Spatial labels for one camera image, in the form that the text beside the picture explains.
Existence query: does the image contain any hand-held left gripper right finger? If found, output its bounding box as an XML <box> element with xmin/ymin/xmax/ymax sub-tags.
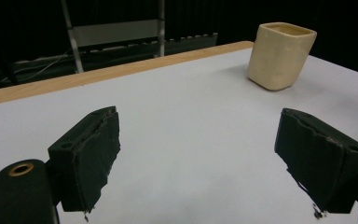
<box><xmin>274</xmin><ymin>107</ymin><xmax>358</xmax><ymax>216</ymax></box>

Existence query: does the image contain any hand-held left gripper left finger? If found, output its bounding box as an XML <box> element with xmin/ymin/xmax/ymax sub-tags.
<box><xmin>47</xmin><ymin>105</ymin><xmax>121</xmax><ymax>216</ymax></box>

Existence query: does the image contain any cream square cup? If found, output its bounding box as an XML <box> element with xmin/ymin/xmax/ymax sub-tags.
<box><xmin>246</xmin><ymin>21</ymin><xmax>318</xmax><ymax>91</ymax></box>

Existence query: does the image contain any white table sheet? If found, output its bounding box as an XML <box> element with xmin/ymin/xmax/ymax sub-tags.
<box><xmin>0</xmin><ymin>47</ymin><xmax>358</xmax><ymax>224</ymax></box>

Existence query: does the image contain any white metal stand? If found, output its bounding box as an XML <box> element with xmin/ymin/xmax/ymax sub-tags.
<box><xmin>60</xmin><ymin>0</ymin><xmax>166</xmax><ymax>75</ymax></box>

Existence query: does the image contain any white floor cable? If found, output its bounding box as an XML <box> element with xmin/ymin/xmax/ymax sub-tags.
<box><xmin>10</xmin><ymin>50</ymin><xmax>74</xmax><ymax>82</ymax></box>

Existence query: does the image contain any dark rail with white dots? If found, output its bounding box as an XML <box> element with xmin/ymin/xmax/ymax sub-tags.
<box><xmin>82</xmin><ymin>32</ymin><xmax>219</xmax><ymax>55</ymax></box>

